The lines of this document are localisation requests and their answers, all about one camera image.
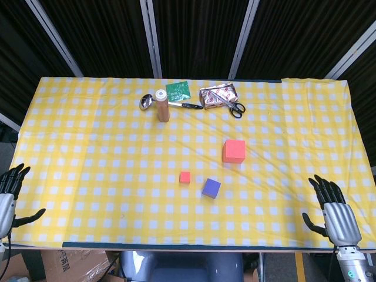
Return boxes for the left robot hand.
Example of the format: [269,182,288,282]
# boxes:
[0,163,46,239]

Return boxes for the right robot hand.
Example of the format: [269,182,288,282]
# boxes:
[302,174,362,246]

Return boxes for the large orange cube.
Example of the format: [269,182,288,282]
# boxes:
[222,139,246,164]

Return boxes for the purple cube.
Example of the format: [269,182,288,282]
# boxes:
[201,178,221,200]

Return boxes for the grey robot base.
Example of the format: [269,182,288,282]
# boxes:
[119,250,244,282]

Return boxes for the cardboard box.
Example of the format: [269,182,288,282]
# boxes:
[0,249,119,282]

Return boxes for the yellow checkered tablecloth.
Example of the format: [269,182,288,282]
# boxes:
[7,76,376,248]

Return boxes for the foil snack package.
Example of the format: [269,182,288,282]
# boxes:
[199,83,238,111]

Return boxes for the brown bottle white cap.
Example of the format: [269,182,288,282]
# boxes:
[155,89,170,123]

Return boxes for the green packet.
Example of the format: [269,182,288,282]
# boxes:
[165,82,192,103]

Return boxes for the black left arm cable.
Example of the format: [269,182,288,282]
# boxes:
[5,231,13,282]

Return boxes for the white frame post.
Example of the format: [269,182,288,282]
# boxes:
[0,113,21,133]
[228,0,261,80]
[324,20,376,80]
[139,0,163,79]
[25,0,84,78]

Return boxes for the black handled scissors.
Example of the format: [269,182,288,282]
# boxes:
[211,90,246,119]

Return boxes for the metal ladle black handle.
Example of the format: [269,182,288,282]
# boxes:
[139,93,204,112]

